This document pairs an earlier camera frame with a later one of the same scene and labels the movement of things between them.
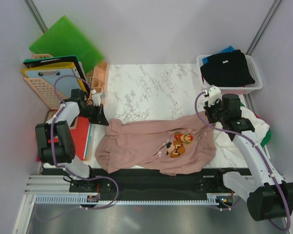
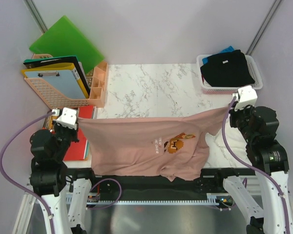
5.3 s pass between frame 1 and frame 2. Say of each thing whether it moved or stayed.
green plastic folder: stayed
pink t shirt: moved
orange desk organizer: stayed
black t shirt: stayed
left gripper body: moved
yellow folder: stayed
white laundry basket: stayed
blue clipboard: stayed
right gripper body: moved
